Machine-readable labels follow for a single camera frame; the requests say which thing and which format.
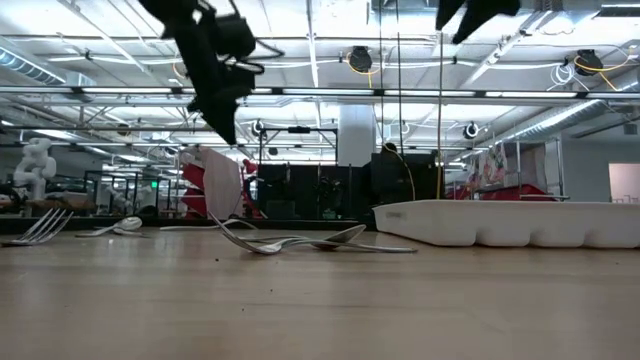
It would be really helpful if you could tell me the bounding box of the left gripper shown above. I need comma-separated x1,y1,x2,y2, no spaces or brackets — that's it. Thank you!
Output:
172,19,266,147

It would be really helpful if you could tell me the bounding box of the silver fork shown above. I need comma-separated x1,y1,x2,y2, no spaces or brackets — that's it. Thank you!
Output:
159,218,259,232
206,210,417,256
239,233,321,246
0,207,75,247

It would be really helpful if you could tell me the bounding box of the silver spoon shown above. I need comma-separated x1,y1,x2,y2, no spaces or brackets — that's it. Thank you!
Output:
74,215,144,238
249,223,368,252

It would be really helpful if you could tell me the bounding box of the white draped cloth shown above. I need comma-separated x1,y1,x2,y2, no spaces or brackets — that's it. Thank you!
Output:
198,146,245,220

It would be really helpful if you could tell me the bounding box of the red equipment stand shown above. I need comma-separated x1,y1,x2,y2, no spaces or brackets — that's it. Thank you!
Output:
179,159,207,212

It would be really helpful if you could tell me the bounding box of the long ceiling light bar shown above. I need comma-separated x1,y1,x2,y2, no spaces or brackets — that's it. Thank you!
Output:
0,85,640,100

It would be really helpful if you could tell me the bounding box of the black desk partition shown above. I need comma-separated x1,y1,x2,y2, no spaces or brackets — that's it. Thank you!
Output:
254,152,444,221

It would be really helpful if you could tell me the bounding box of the white square pillar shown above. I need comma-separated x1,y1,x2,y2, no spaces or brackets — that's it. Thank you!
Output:
338,103,377,169

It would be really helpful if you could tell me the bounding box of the colourful banner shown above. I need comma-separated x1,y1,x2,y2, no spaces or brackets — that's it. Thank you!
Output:
467,142,509,189

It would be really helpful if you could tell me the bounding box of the metal rack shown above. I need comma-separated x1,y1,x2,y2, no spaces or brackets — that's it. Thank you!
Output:
514,137,564,199

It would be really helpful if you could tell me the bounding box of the person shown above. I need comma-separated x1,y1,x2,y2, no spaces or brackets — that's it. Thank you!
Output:
370,141,414,201

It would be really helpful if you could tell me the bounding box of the white robot figure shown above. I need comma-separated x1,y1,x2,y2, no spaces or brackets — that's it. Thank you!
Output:
13,137,58,201

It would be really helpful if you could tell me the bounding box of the white cutlery tray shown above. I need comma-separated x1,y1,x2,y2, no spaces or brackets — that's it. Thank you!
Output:
372,199,640,250

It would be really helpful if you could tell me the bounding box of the pale pink board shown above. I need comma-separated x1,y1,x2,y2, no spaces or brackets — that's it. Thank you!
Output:
608,162,640,204

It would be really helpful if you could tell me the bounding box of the black stand frame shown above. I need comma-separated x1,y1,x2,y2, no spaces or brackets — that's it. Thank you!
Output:
258,126,340,166

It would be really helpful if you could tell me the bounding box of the black hanging cable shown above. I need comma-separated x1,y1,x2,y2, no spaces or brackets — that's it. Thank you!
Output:
394,0,404,157

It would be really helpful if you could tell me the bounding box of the yellow hanging cable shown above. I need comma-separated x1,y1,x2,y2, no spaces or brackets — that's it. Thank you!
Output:
435,29,446,201

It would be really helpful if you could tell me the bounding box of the silver air duct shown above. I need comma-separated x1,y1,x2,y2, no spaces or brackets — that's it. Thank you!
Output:
492,97,640,146

